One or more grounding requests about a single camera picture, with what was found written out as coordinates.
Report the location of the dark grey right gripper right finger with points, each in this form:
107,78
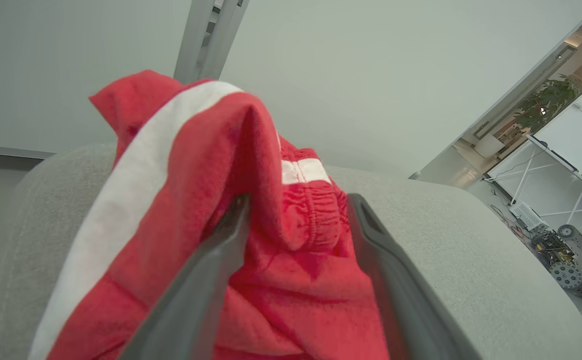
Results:
406,290

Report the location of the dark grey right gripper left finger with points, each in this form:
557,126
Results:
190,295

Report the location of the red garment with white stripe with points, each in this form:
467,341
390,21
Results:
200,170

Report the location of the beige fabric sofa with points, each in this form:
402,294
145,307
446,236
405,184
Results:
471,260

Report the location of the white perforated box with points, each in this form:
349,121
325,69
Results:
525,215

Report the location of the metal wheeled robot chassis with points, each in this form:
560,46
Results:
573,260

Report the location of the white trestle table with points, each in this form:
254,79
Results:
556,180

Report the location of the green potted plant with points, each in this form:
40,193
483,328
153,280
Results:
548,102

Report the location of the grey metal upright post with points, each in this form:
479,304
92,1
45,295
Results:
205,37

